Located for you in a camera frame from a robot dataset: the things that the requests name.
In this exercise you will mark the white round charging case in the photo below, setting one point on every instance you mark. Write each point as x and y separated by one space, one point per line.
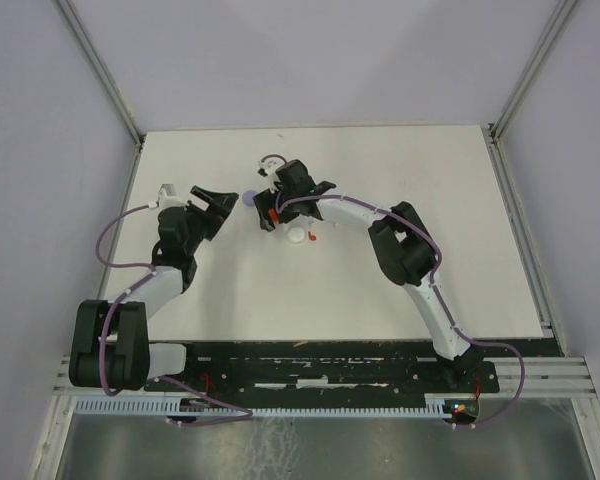
296 235

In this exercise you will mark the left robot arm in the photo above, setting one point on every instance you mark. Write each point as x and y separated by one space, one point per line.
110 346

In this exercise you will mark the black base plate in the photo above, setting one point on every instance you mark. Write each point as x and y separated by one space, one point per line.
344 349

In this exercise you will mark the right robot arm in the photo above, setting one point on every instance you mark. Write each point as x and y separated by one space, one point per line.
405 251

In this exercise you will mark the lavender round charging case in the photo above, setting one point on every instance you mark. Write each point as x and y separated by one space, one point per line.
248 197

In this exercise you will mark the left aluminium frame post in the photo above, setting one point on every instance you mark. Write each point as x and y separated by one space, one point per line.
79 32

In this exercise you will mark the aluminium frame post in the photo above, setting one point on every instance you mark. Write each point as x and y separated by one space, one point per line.
79 32
551 34

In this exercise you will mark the orange round charging case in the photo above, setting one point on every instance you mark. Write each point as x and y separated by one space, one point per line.
273 216

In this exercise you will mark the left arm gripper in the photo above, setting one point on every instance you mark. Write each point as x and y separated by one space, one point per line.
214 214

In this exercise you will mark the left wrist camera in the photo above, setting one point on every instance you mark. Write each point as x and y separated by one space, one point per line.
166 198

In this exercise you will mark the front aluminium rail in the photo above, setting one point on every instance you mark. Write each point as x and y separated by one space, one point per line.
496 376

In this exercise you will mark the right aluminium frame post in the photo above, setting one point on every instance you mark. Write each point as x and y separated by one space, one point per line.
551 34

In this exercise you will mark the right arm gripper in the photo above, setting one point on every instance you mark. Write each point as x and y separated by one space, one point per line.
263 202

